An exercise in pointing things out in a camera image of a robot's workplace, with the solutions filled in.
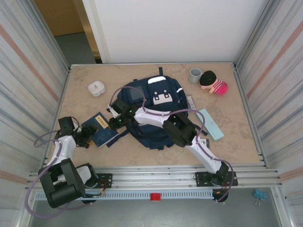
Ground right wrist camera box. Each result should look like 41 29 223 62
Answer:
106 105 121 119

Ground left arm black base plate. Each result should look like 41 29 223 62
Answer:
84 173 113 189

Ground pink plush doll black hair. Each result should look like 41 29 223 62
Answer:
199 70 229 96

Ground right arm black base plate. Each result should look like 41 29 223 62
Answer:
195 170 238 187

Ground grey remote control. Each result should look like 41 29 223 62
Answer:
186 95 196 111

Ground navy blue book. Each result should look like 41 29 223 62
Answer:
81 112 119 148

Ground aluminium mounting rail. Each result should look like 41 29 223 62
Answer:
25 165 284 192

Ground aluminium frame post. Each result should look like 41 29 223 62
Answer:
233 0 280 71
22 0 71 71

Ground wooden door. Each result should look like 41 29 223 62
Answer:
34 0 85 37

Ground blue binder clip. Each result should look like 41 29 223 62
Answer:
253 188 268 206

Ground grey cup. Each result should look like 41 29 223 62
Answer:
188 67 203 84

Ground light blue pencil case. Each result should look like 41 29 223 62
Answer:
196 108 224 142

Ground slotted grey cable duct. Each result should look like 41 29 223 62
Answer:
34 191 215 201

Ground navy blue backpack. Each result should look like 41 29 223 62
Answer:
106 67 197 150

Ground small white lidded container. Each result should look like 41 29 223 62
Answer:
88 80 107 97

